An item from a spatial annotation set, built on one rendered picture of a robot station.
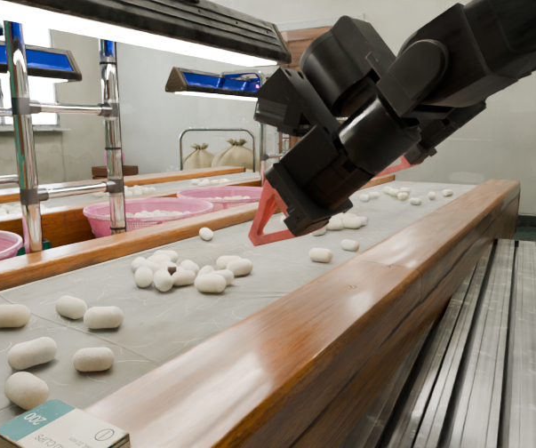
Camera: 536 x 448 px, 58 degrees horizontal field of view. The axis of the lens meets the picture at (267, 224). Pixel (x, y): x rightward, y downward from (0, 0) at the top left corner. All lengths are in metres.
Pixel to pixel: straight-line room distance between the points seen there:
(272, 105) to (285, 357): 0.24
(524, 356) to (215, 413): 0.44
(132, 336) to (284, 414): 0.20
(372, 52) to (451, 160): 4.91
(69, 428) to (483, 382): 0.42
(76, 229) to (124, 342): 0.66
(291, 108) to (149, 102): 6.55
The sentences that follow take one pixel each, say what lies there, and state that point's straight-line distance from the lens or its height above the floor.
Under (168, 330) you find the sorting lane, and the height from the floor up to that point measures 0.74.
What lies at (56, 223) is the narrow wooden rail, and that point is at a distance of 1.08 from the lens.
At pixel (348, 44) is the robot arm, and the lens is 0.46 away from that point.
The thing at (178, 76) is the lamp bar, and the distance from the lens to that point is 1.51.
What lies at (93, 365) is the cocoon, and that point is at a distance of 0.42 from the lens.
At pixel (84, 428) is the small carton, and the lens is 0.28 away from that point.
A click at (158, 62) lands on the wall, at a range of 6.92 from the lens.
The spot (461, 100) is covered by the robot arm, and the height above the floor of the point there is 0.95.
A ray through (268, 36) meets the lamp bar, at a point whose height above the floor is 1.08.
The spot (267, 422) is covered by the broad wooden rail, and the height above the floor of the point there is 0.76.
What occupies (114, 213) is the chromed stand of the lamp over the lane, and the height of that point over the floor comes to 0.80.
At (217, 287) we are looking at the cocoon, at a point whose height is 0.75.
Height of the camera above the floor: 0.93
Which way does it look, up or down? 11 degrees down
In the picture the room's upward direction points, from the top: straight up
